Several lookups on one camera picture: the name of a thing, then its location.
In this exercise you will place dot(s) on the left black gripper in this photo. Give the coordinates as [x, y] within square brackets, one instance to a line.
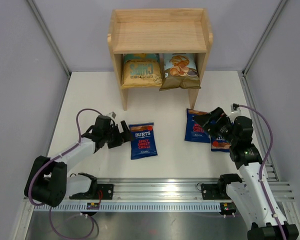
[119, 140]

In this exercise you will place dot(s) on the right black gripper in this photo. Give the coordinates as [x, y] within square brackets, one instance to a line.
[220, 117]

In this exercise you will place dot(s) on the blue burts chips bag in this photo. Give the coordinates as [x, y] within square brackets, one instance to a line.
[193, 131]
[143, 143]
[219, 144]

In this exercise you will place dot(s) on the light blue cassava chips bag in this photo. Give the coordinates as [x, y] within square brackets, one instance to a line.
[180, 71]

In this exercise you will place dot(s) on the tan kettle chips bag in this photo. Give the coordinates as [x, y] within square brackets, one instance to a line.
[141, 70]

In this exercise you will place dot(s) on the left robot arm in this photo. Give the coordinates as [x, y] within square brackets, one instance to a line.
[48, 182]

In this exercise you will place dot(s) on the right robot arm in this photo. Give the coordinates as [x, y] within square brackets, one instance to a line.
[249, 190]

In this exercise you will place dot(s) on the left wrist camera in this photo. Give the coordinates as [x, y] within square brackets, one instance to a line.
[111, 115]

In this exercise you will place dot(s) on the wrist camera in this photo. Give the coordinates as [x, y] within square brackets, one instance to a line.
[111, 115]
[235, 112]

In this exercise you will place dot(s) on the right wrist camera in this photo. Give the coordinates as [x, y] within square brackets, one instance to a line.
[235, 112]

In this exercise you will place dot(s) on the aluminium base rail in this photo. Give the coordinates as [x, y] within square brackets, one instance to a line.
[157, 189]

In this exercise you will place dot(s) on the white slotted cable duct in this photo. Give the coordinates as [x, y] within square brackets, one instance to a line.
[109, 206]

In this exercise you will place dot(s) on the right aluminium frame post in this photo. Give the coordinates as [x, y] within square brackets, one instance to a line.
[266, 33]

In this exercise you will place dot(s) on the aluminium frame post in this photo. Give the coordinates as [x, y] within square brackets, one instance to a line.
[39, 18]
[266, 33]

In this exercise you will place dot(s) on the left aluminium frame post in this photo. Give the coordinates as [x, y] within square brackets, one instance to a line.
[39, 18]

